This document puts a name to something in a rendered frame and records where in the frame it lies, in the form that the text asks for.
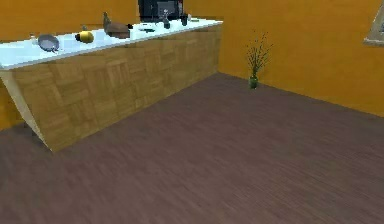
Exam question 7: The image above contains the black microwave oven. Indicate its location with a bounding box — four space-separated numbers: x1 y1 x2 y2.
137 0 185 23

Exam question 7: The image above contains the yellow kettle with black handle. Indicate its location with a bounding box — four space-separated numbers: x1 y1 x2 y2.
74 30 95 44

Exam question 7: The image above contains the green potted house plant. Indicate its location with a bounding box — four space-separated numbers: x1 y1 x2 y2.
245 31 274 90

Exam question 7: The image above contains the wooden counter with white top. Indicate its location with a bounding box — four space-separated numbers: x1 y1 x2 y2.
0 18 224 153

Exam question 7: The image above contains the grey frying pan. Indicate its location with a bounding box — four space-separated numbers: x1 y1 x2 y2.
37 33 61 54

